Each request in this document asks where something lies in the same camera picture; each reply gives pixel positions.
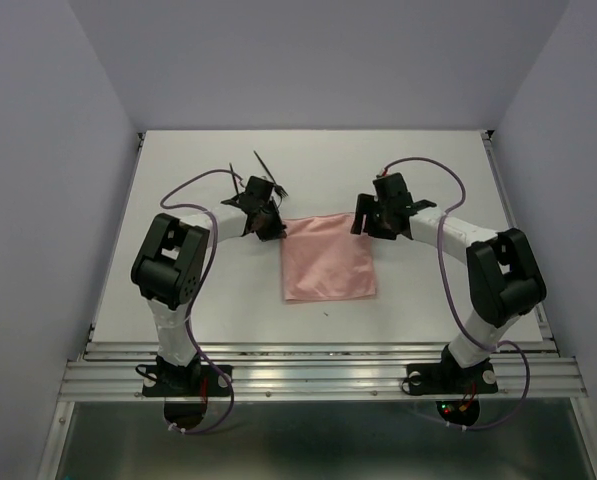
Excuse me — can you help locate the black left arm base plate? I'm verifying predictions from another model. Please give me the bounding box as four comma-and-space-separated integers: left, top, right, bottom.
137, 364, 230, 399

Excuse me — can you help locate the black fork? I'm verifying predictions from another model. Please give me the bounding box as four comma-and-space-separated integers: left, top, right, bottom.
253, 150, 288, 199

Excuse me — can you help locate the black spoon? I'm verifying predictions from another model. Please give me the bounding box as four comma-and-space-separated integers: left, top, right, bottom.
229, 163, 241, 195

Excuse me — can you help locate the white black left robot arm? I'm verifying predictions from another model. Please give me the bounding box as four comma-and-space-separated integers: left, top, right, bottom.
130, 174, 286, 394

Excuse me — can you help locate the pink satin napkin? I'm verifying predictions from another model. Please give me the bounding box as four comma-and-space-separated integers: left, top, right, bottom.
281, 213, 377, 303

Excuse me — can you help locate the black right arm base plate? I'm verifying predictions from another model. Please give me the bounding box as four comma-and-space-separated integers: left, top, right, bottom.
401, 362, 498, 396

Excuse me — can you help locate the aluminium frame rail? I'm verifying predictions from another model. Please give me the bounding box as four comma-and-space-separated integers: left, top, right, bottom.
58, 339, 588, 402

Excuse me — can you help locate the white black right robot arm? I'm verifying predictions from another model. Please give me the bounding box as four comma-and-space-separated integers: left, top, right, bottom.
351, 173, 547, 390

